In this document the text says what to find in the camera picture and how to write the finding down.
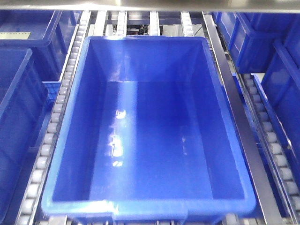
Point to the steel flow rack shelf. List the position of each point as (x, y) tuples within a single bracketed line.
[(274, 182)]

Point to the large blue plastic tote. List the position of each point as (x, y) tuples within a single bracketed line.
[(147, 135)]

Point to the blue bin left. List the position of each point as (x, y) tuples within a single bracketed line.
[(22, 97)]

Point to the blue bin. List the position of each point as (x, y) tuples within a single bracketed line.
[(22, 97), (281, 85)]

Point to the blue bin right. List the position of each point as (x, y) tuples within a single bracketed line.
[(281, 85)]

